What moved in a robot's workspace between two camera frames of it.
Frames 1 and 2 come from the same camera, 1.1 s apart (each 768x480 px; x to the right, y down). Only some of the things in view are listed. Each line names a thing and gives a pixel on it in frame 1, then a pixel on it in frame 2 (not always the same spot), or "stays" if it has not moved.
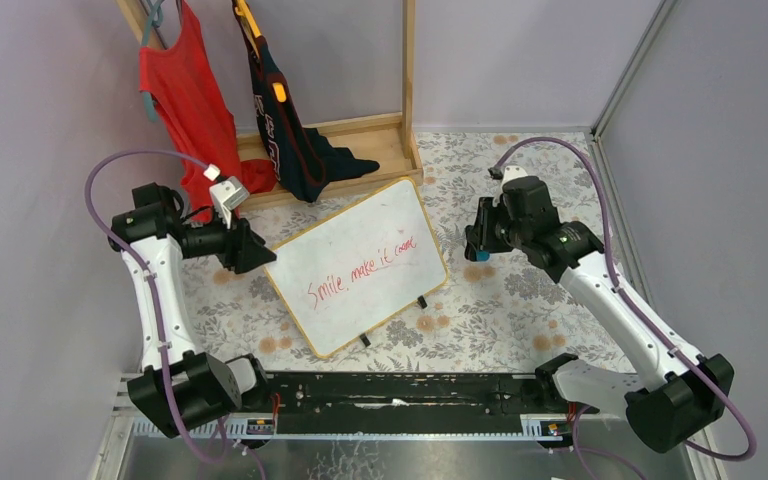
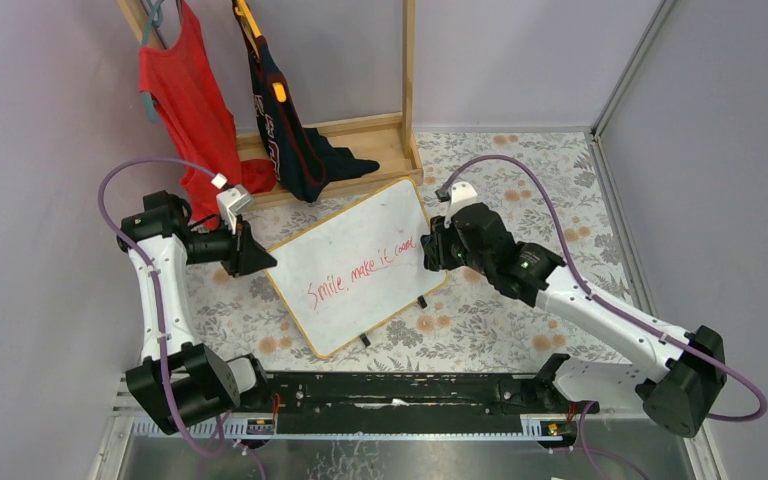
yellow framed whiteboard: x=355 y=270 stays
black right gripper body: x=480 y=229 -> x=443 y=245
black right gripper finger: x=473 y=242 -> x=431 y=248
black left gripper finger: x=257 y=244 stays
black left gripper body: x=232 y=244 stays
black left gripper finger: x=251 y=257 stays
